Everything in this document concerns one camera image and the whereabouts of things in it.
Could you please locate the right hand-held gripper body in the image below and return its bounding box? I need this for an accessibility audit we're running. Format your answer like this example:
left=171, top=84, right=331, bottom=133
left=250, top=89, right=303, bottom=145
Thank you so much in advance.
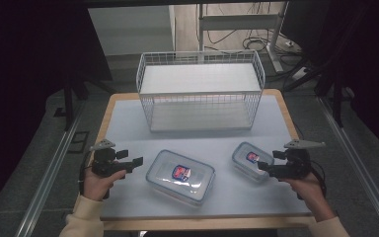
left=268, top=138, right=327, bottom=182

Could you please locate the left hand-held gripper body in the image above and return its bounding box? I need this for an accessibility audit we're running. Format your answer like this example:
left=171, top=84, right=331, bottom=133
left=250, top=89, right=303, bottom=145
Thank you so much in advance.
left=89, top=138, right=134, bottom=181

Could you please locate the small clear food container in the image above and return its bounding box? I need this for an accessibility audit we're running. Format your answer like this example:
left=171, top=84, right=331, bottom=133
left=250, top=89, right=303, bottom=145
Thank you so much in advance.
left=231, top=141, right=275, bottom=184

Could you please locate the large clear food container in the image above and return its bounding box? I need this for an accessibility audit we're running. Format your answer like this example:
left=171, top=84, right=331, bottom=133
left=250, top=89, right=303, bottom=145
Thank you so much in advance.
left=145, top=149, right=217, bottom=208

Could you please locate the white wire shelf rack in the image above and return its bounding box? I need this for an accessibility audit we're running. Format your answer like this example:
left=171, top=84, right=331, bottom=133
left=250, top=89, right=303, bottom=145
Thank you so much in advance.
left=135, top=49, right=266, bottom=133

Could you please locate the person's left hand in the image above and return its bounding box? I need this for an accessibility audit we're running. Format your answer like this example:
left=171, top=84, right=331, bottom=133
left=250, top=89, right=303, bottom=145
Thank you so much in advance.
left=82, top=169, right=127, bottom=202

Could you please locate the person's right hand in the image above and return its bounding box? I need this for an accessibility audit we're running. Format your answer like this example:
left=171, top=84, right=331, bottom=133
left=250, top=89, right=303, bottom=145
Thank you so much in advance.
left=280, top=172, right=328, bottom=203

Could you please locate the black floor plate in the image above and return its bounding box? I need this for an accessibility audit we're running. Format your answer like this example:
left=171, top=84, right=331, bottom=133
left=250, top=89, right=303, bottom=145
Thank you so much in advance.
left=66, top=130, right=91, bottom=154

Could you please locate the pale blue table mat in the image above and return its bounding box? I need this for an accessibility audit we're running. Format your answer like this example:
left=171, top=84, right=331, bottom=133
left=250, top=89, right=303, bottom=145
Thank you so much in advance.
left=99, top=95, right=312, bottom=221

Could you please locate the black metal stand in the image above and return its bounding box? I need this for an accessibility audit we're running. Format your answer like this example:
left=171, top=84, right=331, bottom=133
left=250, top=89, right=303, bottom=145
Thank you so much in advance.
left=53, top=73, right=116, bottom=132
left=281, top=57, right=357, bottom=129

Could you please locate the white power strip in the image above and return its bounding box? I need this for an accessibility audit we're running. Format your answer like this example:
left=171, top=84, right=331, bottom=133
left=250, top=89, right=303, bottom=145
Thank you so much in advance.
left=290, top=66, right=309, bottom=82

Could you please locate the white cabinet panel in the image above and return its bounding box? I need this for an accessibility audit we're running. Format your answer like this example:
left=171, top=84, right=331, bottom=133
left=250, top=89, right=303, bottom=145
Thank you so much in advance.
left=88, top=5, right=178, bottom=57

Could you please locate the dark curtain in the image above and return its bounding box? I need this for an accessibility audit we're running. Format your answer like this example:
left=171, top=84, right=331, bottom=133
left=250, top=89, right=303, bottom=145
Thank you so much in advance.
left=0, top=0, right=114, bottom=225
left=280, top=0, right=379, bottom=162

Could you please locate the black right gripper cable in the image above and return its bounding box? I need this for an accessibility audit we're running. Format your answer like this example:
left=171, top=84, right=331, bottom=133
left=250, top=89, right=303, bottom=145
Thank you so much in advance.
left=308, top=160, right=328, bottom=199

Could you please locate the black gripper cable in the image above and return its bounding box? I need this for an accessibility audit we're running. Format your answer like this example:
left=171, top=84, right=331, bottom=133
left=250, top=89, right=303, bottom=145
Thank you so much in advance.
left=308, top=160, right=328, bottom=199
left=77, top=157, right=94, bottom=196

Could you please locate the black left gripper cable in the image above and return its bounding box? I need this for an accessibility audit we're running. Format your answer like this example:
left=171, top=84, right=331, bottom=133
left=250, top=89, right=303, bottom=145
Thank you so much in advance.
left=77, top=157, right=94, bottom=196

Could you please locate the aluminium floor rail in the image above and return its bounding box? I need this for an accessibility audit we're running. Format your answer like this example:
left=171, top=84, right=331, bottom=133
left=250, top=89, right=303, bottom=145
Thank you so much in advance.
left=317, top=96, right=379, bottom=237
left=14, top=101, right=87, bottom=237

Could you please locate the bundle of black floor cables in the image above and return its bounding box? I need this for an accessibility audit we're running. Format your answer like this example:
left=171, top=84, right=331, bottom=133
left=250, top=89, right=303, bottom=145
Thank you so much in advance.
left=206, top=29, right=305, bottom=68

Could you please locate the white metal desk frame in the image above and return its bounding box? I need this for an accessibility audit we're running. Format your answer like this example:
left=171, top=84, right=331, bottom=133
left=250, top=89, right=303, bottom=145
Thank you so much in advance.
left=196, top=2, right=291, bottom=74

